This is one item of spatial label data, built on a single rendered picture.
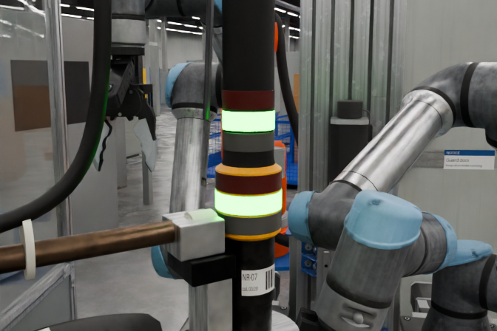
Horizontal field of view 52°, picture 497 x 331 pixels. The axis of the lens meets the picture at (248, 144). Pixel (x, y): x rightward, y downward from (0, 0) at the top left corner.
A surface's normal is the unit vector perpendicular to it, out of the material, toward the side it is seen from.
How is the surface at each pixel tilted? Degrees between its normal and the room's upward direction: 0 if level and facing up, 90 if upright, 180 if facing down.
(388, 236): 86
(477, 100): 96
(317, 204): 40
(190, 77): 66
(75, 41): 90
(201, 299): 90
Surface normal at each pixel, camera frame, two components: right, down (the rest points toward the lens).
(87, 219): 0.92, 0.06
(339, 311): -0.51, -0.03
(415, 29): -0.07, 0.15
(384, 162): 0.29, -0.52
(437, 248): 0.73, 0.00
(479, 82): -0.64, -0.31
